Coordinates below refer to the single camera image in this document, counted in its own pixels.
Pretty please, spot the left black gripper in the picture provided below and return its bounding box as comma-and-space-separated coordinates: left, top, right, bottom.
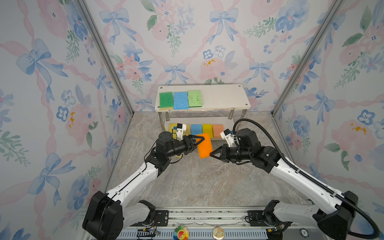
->
165, 135, 204, 160

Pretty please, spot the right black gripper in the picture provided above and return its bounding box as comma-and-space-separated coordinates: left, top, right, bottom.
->
209, 145, 253, 164

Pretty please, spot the pale yellow worn sponge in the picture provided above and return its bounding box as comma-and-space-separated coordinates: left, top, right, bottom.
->
184, 124, 191, 136

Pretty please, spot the orange sponge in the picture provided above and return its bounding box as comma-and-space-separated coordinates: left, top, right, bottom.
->
197, 134, 213, 159

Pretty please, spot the blue sponge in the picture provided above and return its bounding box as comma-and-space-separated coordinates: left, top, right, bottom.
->
174, 92, 189, 110
191, 124, 203, 136

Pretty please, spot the yellow sponge front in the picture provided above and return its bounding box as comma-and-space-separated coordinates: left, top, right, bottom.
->
202, 124, 214, 138

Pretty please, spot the bright yellow sponge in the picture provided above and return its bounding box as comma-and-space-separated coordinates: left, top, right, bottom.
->
169, 123, 178, 134

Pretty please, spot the salmon pink sponge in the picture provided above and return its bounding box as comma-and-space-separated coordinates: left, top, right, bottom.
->
213, 125, 224, 139

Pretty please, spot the light green sponge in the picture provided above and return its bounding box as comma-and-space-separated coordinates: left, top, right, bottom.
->
188, 90, 203, 108

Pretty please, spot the dark green sponge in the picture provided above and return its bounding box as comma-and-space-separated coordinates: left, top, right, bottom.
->
159, 92, 174, 110

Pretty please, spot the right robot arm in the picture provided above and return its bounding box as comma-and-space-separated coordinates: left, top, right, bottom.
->
210, 119, 381, 240

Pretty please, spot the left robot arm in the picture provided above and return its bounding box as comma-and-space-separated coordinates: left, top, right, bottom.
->
82, 132, 207, 240

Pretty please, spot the white two-tier shelf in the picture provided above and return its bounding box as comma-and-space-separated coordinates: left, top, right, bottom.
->
155, 84, 251, 140

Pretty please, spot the round brass disc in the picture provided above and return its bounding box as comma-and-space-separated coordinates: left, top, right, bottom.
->
212, 227, 225, 240

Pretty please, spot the colourful round toy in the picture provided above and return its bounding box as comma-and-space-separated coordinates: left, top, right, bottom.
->
173, 225, 190, 240

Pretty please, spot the round black white knob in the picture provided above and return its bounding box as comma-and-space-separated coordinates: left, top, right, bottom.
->
299, 228, 309, 239

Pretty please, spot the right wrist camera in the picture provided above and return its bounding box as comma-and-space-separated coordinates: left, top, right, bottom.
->
220, 129, 239, 148

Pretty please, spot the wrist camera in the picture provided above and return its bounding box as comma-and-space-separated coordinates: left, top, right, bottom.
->
172, 124, 186, 141
220, 129, 239, 148

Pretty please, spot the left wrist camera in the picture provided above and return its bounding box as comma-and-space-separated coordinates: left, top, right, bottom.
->
172, 124, 186, 141

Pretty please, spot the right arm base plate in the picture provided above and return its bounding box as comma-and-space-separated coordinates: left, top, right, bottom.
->
247, 209, 291, 227

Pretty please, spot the black corrugated cable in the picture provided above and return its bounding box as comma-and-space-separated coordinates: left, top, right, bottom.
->
232, 118, 381, 240

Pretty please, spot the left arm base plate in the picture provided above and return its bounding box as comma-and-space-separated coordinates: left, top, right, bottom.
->
131, 210, 170, 227

